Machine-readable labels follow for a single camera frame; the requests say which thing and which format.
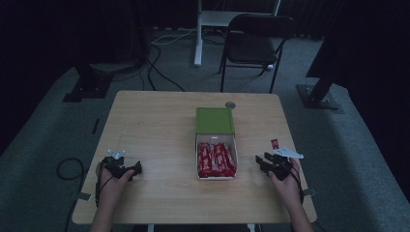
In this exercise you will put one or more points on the green box sleeve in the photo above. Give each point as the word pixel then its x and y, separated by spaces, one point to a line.
pixel 214 120

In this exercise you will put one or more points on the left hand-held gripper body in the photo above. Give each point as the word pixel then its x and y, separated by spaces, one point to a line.
pixel 116 166

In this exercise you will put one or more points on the single red snack bar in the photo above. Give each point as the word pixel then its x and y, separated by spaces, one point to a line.
pixel 274 143

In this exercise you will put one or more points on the grey tape piece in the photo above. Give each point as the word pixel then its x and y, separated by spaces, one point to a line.
pixel 84 196
pixel 309 192

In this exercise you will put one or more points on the black stand with flat base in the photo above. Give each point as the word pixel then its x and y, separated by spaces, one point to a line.
pixel 88 87

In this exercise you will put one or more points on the person's left hand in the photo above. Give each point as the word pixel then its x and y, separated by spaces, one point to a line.
pixel 109 193

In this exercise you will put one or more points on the black folding chair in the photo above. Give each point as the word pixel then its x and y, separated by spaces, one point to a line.
pixel 251 48

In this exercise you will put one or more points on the white table leg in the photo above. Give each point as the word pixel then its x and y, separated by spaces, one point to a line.
pixel 151 228
pixel 251 228

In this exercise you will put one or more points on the black slanted stand with base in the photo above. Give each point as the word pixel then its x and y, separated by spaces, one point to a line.
pixel 317 95

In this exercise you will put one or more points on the white cardboard drawer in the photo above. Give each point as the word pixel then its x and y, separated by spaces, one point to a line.
pixel 216 138

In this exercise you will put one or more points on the white desk frame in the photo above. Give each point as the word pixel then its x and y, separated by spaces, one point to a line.
pixel 198 38

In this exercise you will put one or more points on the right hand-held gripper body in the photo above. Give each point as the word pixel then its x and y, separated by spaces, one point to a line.
pixel 282 169

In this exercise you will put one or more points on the round grey disc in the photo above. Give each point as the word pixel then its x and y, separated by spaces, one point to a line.
pixel 230 105

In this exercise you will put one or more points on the dark curtain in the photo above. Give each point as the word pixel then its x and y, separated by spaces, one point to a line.
pixel 48 38
pixel 374 48

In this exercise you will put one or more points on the person's right hand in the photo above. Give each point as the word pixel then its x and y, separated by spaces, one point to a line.
pixel 290 188

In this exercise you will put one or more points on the row of red packets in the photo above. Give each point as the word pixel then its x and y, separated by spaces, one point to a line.
pixel 216 159

